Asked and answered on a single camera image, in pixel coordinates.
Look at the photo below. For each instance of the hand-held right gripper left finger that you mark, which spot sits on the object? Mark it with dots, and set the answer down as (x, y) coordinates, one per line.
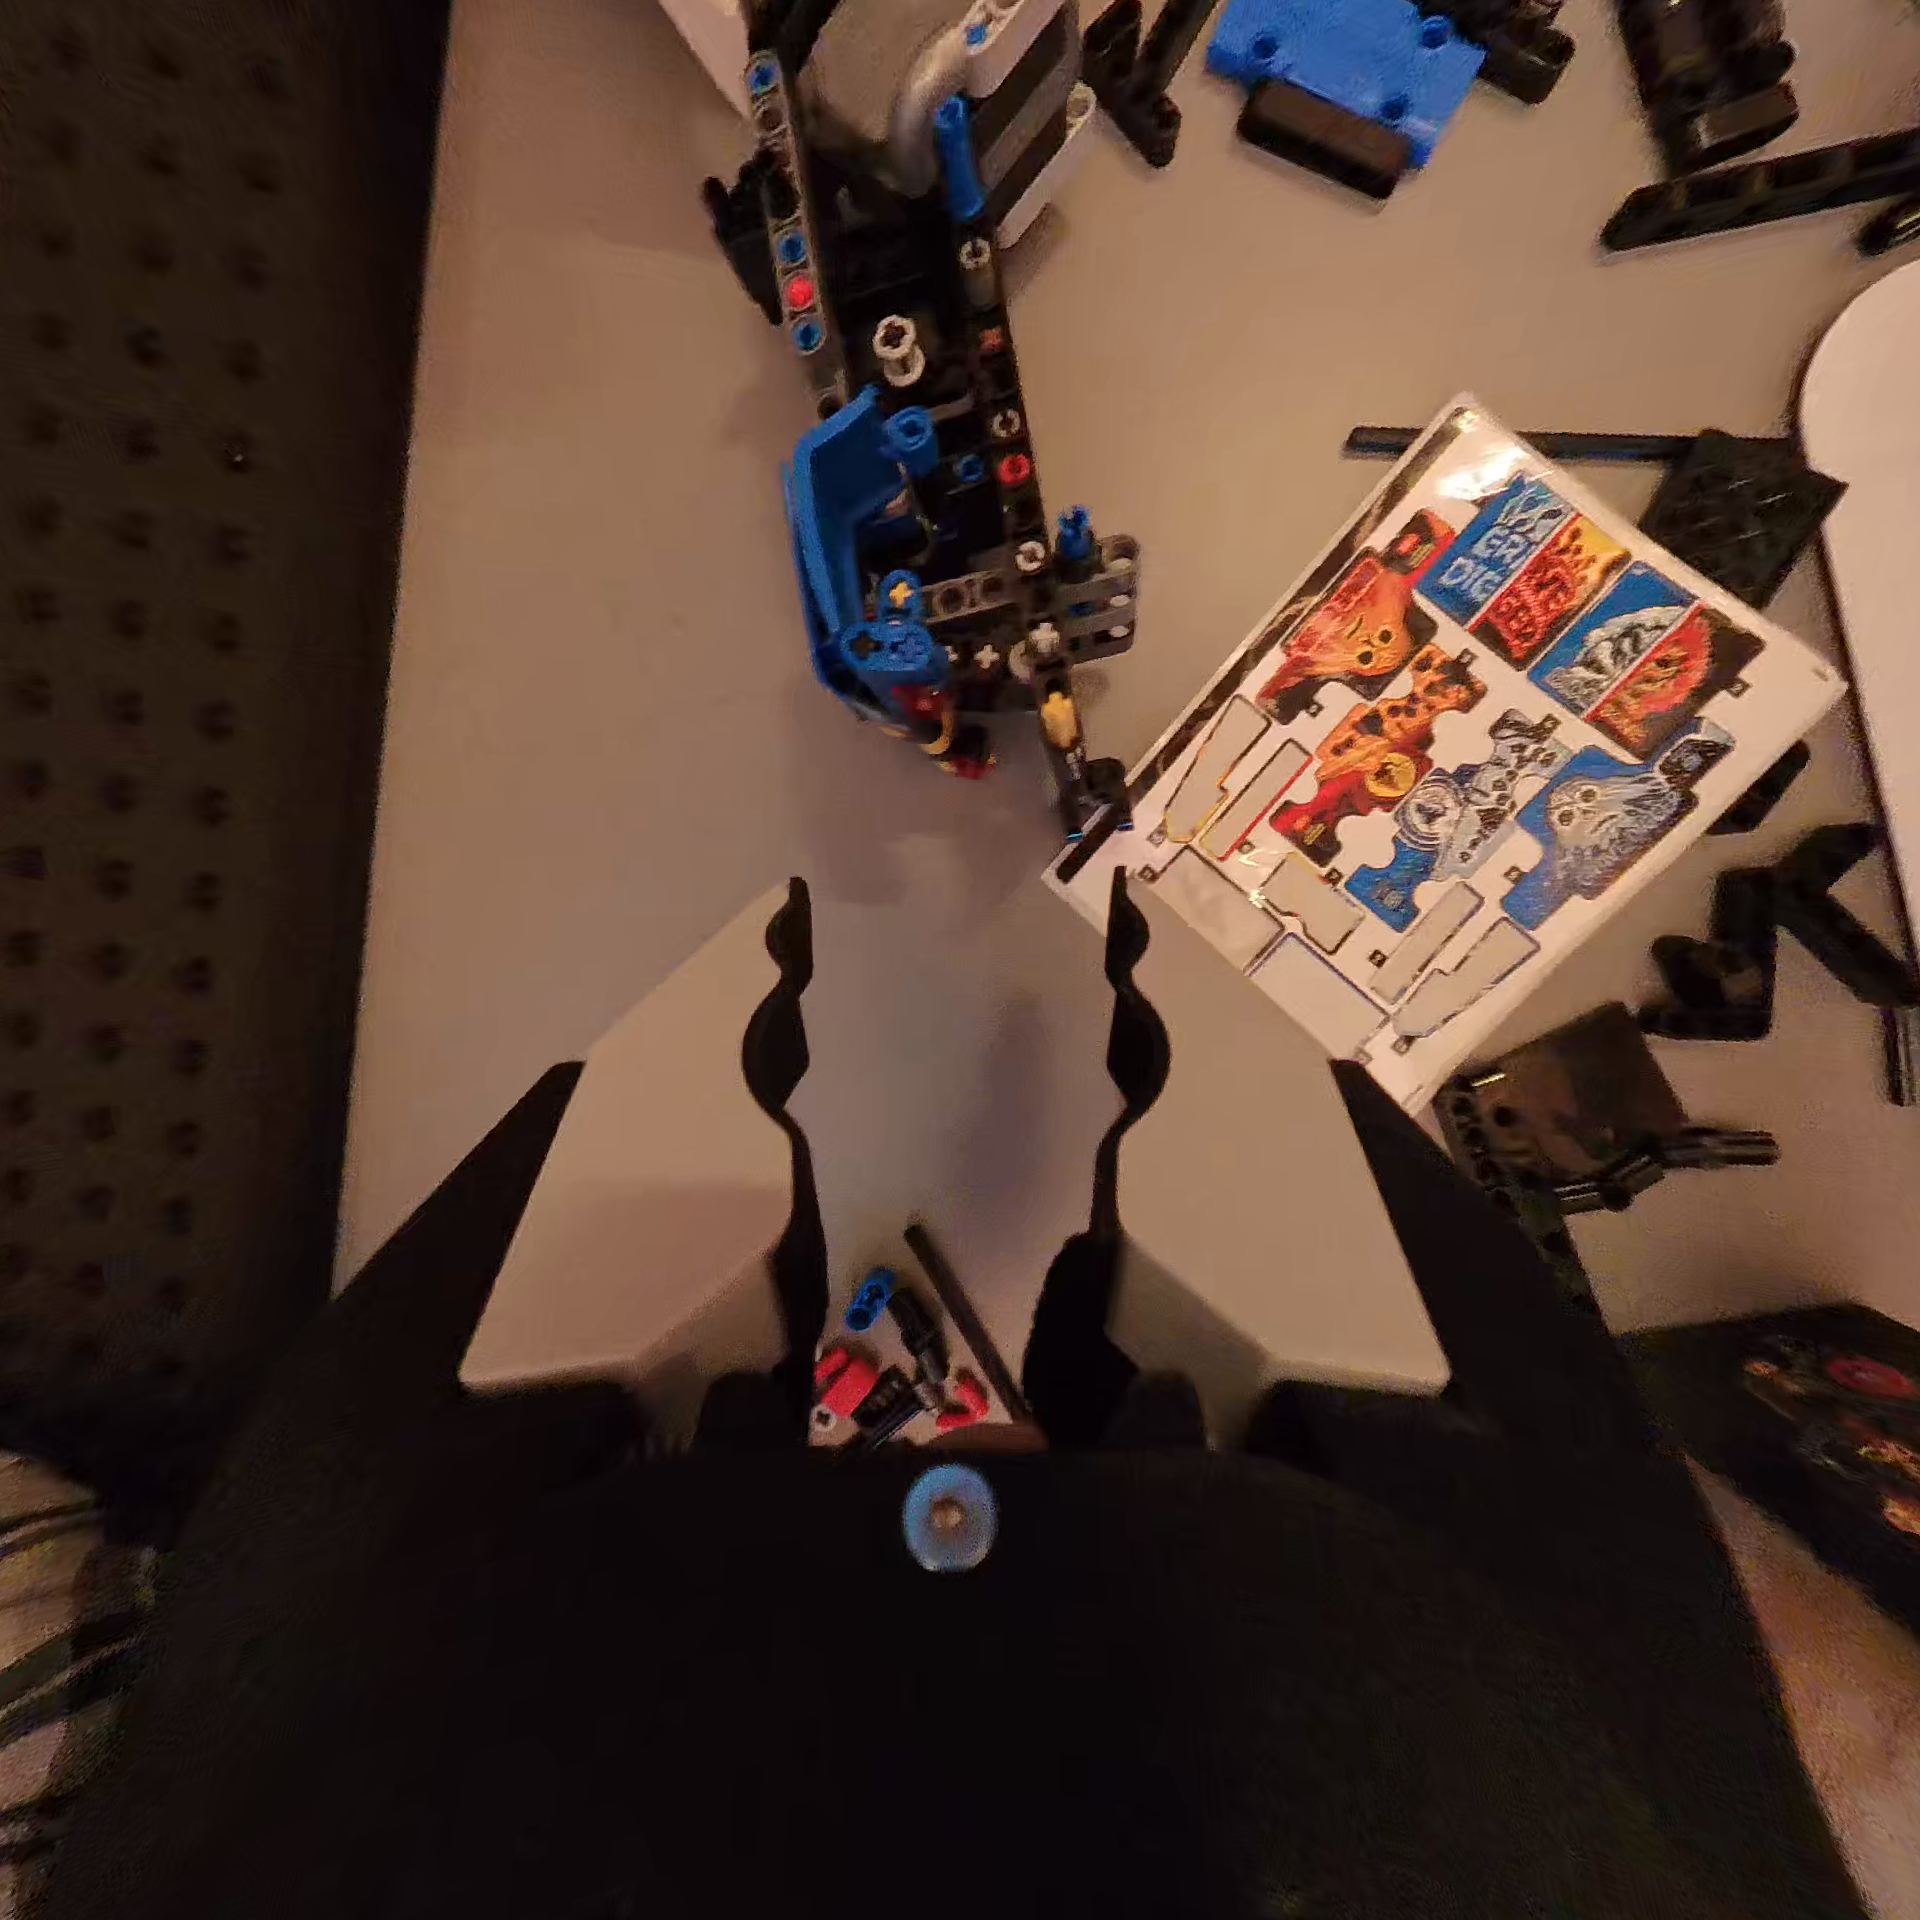
(629, 1201)

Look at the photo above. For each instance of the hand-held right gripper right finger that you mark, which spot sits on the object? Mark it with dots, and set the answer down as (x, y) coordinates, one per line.
(1276, 1201)

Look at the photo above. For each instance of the pile of small red pieces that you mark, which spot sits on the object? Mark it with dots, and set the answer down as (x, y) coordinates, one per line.
(848, 1380)

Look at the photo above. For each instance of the black blue toy car chassis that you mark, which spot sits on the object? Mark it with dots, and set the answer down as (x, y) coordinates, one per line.
(839, 524)

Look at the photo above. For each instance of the grey desk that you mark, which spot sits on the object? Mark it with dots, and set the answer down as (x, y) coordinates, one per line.
(600, 750)

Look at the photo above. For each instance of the short thin black axle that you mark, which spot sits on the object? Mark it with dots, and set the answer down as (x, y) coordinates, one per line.
(962, 1319)

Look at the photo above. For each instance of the colourful sticker sheet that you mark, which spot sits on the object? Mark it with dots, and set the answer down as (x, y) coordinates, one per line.
(1424, 750)

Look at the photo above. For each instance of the black toy set box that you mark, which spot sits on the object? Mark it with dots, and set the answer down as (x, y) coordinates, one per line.
(1799, 1425)

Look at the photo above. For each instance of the small black connector piece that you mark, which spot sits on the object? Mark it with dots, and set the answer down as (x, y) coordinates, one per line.
(1764, 787)

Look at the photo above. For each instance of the black studded plate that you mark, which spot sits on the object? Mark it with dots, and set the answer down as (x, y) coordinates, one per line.
(1740, 516)

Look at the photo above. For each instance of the white book stand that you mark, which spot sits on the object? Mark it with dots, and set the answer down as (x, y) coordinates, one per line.
(1875, 524)

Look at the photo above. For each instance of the short black beam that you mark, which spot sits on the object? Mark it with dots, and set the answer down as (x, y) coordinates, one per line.
(1148, 75)
(1319, 138)

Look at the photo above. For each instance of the black angled beam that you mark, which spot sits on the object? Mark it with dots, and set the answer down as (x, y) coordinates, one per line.
(1757, 188)

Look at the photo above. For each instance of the blue curved panel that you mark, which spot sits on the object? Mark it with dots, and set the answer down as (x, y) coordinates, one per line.
(1350, 60)

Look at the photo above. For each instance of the black holed beam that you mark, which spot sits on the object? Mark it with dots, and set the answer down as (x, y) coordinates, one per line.
(1523, 43)

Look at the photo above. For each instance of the chunky black holed brick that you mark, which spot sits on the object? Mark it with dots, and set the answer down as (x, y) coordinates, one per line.
(1711, 75)

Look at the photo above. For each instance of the large black frame assembly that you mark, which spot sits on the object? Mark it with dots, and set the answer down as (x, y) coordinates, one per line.
(1576, 1096)

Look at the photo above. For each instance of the black holed frame pieces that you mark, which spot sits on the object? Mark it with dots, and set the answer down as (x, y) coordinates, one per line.
(1740, 960)

